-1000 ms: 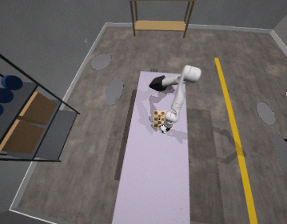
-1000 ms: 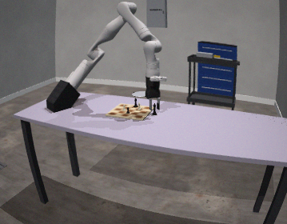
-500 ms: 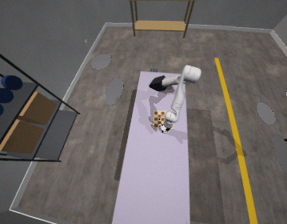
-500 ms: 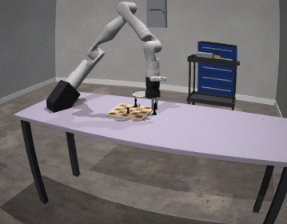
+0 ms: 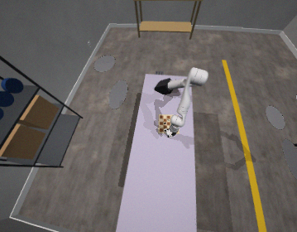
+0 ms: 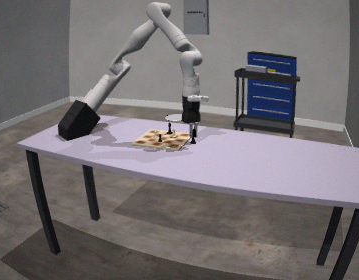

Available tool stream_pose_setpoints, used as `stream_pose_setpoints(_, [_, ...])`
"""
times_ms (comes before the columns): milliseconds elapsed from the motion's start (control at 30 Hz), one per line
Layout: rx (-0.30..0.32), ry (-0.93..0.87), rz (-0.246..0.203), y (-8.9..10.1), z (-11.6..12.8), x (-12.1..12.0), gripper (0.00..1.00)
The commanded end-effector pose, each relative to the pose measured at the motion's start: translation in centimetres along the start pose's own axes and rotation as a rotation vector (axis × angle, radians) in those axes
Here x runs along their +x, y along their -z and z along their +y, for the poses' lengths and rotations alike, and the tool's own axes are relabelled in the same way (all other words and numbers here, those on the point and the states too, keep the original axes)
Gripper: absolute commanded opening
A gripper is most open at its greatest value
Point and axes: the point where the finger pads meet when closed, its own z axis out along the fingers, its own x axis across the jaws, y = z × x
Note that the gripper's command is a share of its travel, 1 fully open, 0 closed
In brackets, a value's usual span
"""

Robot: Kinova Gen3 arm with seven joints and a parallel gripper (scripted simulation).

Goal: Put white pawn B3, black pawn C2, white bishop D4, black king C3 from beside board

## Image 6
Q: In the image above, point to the brown and cream chessboard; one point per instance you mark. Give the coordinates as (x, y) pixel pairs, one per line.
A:
(168, 142)

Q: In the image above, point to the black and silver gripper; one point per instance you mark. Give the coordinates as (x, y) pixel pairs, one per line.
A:
(191, 113)

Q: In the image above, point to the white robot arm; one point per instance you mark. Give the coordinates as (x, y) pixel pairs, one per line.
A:
(158, 14)

